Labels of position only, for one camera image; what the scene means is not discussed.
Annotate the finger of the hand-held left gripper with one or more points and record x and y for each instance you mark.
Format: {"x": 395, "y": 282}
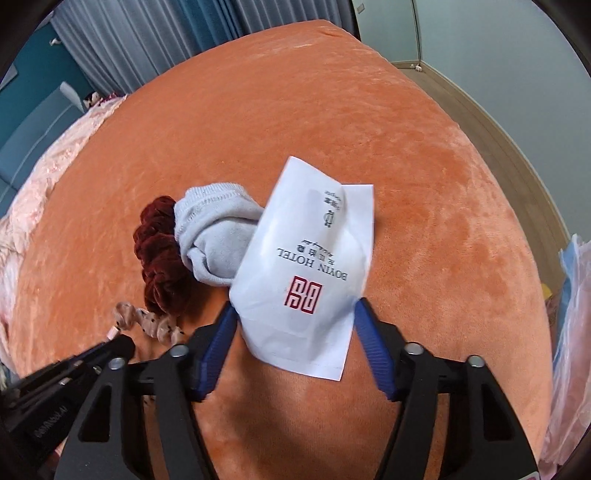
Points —
{"x": 92, "y": 364}

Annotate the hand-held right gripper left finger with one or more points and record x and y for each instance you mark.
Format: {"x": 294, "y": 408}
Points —
{"x": 217, "y": 346}

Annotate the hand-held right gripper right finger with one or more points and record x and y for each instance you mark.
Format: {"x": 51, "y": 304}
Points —
{"x": 374, "y": 350}

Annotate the beige dotted scrunchie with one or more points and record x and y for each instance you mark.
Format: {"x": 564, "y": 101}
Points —
{"x": 161, "y": 325}

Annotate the white paper packet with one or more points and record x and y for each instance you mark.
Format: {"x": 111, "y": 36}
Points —
{"x": 304, "y": 258}

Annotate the bin with white bag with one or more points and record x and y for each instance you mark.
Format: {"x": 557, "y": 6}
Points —
{"x": 572, "y": 369}

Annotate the grey sock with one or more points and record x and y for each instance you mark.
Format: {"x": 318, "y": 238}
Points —
{"x": 217, "y": 240}

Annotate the dark red velvet scrunchie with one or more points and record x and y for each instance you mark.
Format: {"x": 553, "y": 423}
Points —
{"x": 157, "y": 258}

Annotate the orange fleece bed blanket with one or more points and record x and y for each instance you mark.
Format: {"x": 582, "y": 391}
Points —
{"x": 415, "y": 184}

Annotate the pink floral quilt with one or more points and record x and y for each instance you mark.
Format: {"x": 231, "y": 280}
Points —
{"x": 41, "y": 184}

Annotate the blue plastic bag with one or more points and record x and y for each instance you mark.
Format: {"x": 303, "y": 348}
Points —
{"x": 577, "y": 272}

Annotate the teal padded headboard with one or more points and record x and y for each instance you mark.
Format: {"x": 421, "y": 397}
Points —
{"x": 32, "y": 138}

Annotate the small doll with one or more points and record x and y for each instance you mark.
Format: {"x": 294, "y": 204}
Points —
{"x": 92, "y": 98}

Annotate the grey curtain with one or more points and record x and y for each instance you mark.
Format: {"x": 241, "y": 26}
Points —
{"x": 115, "y": 41}

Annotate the blue curtain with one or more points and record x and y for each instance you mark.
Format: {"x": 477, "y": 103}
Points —
{"x": 207, "y": 23}

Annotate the standing floor mirror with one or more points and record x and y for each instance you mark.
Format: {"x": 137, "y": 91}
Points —
{"x": 388, "y": 27}

